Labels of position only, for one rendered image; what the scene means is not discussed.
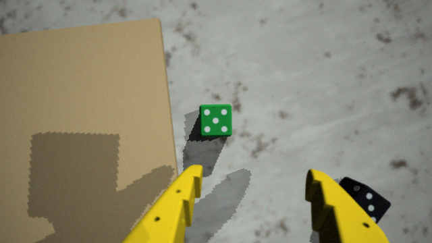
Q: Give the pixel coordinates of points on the tan square mat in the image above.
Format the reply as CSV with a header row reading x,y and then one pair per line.
x,y
86,133

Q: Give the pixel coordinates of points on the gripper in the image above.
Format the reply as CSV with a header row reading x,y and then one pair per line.
x,y
334,214

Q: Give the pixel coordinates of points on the black die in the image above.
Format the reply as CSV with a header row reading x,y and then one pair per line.
x,y
374,205

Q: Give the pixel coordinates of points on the green die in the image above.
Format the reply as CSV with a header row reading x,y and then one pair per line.
x,y
215,120

